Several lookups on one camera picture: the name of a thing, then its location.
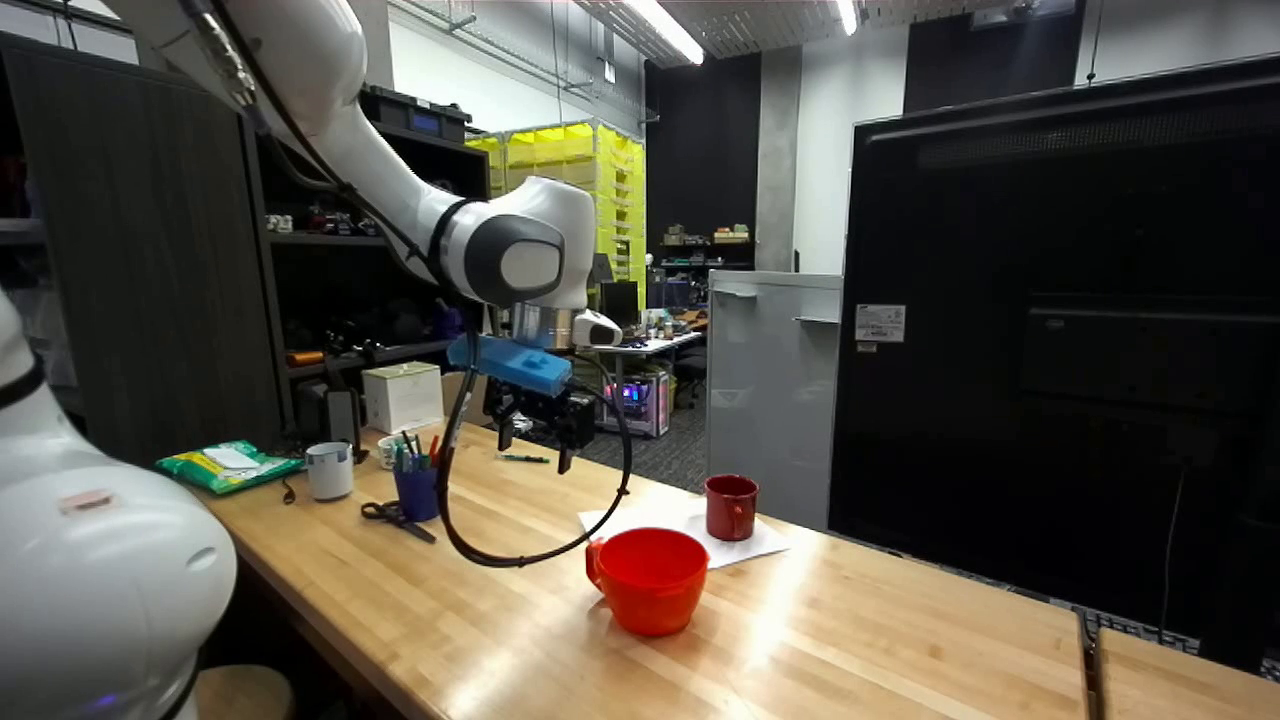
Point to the white label sticker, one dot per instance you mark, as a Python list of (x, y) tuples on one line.
[(881, 324)]

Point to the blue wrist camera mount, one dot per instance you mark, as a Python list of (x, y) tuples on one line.
[(514, 361)]

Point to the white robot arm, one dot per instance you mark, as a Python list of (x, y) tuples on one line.
[(83, 586)]

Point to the white cup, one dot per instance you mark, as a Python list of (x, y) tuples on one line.
[(331, 472)]

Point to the round wooden stool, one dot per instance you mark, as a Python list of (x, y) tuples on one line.
[(245, 692)]

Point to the dark computer monitor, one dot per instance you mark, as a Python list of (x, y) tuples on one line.
[(618, 305)]

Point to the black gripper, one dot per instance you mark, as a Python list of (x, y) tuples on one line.
[(546, 410)]

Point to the grey metal cabinet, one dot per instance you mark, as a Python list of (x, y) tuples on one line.
[(769, 384)]

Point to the blue cup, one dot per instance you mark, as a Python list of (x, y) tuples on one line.
[(416, 495)]

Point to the green pen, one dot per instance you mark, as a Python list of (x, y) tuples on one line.
[(408, 445)]

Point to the dark grey cabinet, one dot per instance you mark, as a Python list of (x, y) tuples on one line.
[(146, 267)]

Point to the large red cup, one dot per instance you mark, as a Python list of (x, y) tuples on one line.
[(650, 586)]

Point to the long ceiling light strip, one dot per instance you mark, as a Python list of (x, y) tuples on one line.
[(661, 30)]

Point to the computer case with lights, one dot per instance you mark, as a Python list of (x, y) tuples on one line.
[(642, 404)]

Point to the short ceiling light strip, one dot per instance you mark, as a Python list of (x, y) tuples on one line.
[(845, 12)]

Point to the red pen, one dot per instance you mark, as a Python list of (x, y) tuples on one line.
[(439, 448)]

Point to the white paper sheet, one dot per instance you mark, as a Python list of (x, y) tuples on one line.
[(666, 515)]

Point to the dark red mug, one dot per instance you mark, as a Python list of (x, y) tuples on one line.
[(728, 511)]

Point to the black shelf unit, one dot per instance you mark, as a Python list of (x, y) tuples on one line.
[(345, 285)]

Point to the white storage box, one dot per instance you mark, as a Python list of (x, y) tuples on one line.
[(401, 396)]

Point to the yellow shelving rack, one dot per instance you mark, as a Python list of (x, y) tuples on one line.
[(618, 203)]

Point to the large black panel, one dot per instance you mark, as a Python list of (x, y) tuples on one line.
[(1064, 361)]

